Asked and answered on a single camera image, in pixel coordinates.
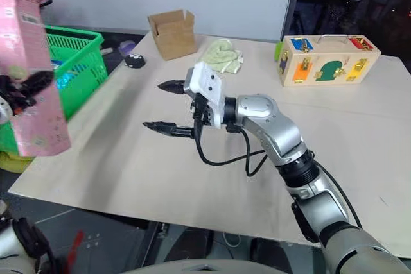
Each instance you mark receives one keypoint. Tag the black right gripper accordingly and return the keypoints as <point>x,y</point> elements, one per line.
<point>201,110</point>

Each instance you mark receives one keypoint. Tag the light green towel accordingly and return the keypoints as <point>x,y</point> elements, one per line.
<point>221,56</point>

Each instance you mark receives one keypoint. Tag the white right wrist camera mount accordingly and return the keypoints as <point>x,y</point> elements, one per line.
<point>207,89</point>

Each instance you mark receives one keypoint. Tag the silver robot torso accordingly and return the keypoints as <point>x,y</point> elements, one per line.
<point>224,267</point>

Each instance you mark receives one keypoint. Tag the pink cardboard box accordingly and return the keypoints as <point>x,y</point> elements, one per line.
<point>29,46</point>

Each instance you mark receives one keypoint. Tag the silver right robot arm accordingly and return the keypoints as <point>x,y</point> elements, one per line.
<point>276,126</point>

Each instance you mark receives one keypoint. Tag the black plush toy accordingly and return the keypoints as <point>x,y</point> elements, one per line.
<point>135,61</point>

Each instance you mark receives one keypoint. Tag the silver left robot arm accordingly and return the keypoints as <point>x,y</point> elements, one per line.
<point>11,245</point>

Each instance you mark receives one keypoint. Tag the yellow-green plastic crate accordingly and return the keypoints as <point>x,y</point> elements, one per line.
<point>14,161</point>

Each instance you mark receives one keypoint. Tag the blue packet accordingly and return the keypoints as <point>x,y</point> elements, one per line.
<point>65,79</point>

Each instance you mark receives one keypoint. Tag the wooden latch puzzle box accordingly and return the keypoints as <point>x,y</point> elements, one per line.
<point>327,62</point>

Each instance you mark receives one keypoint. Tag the green plastic basket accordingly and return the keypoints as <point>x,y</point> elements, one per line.
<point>86,72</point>

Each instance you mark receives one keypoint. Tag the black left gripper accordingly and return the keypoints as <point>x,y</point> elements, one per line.
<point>13,94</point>

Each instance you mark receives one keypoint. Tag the purple small item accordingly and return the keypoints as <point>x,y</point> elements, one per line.
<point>126,47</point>

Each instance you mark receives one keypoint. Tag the open brown cardboard box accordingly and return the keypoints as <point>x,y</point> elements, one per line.
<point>175,38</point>

